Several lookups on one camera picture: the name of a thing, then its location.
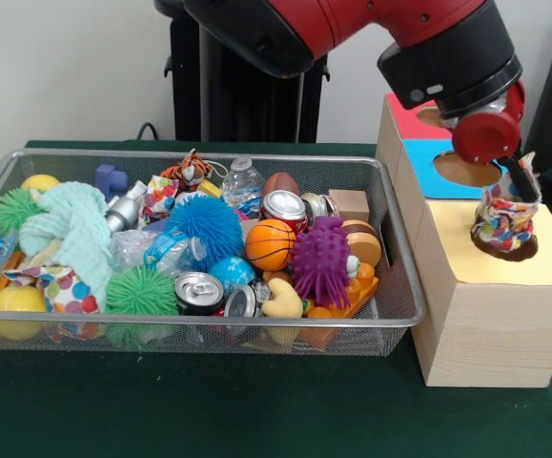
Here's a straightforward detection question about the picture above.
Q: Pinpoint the blue spiky rubber ball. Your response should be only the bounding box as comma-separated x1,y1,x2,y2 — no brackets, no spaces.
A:
164,193,244,268

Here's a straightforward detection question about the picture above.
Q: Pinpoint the purple spiky rubber toy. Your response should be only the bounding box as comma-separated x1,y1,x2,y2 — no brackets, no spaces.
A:
287,215,353,309

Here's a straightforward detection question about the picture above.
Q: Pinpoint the shallow silver mesh bin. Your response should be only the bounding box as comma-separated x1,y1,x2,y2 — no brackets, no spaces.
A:
0,147,428,358

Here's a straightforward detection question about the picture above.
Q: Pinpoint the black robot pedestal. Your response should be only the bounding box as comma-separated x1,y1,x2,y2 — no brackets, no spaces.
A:
153,0,329,144

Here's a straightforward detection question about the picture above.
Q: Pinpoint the wooden box with three holes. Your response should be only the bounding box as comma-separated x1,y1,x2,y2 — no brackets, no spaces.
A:
375,93,552,388

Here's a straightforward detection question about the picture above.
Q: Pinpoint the black cable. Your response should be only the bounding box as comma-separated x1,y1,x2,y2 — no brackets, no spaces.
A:
136,121,163,142

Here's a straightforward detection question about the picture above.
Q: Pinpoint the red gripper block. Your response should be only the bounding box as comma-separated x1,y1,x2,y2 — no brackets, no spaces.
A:
450,79,542,202

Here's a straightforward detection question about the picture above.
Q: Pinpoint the green spiky rubber ball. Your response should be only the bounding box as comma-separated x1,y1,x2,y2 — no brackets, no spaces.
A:
104,265,181,319

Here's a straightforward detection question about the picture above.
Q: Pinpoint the toy hamburger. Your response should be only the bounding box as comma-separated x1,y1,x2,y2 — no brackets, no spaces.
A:
340,219,382,268

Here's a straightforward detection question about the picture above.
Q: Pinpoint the orange toy basketball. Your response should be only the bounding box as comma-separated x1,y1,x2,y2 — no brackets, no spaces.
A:
244,219,296,272

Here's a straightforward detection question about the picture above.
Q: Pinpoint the polka dot cloth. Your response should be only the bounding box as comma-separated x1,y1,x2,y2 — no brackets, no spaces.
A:
2,264,101,316
469,151,542,254
140,175,182,224

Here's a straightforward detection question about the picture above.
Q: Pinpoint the mint green cloth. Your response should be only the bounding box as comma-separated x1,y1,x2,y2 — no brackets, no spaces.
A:
17,182,117,300

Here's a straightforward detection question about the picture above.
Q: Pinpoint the red soda can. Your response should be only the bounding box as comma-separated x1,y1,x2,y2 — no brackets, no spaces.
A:
259,189,310,235

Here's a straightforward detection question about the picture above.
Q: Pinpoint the tiger plush toy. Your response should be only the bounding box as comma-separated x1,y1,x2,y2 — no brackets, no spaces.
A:
159,148,215,188

